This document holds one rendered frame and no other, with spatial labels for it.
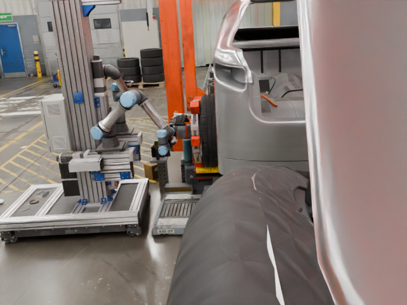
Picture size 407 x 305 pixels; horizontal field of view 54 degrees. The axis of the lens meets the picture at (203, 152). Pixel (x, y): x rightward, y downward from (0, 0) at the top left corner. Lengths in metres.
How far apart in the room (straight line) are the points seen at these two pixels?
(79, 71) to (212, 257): 3.32
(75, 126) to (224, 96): 1.62
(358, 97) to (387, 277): 0.08
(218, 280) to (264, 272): 0.04
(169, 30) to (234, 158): 1.72
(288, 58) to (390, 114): 5.88
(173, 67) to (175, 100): 0.33
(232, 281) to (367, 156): 0.19
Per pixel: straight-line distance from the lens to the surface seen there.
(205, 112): 3.39
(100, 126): 3.35
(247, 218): 0.46
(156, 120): 3.27
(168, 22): 4.01
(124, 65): 12.14
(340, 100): 0.21
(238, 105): 2.56
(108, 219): 3.67
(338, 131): 0.20
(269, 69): 6.04
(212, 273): 0.38
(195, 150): 3.45
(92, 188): 3.91
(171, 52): 4.02
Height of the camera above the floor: 1.81
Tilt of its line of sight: 18 degrees down
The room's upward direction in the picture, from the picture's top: 3 degrees counter-clockwise
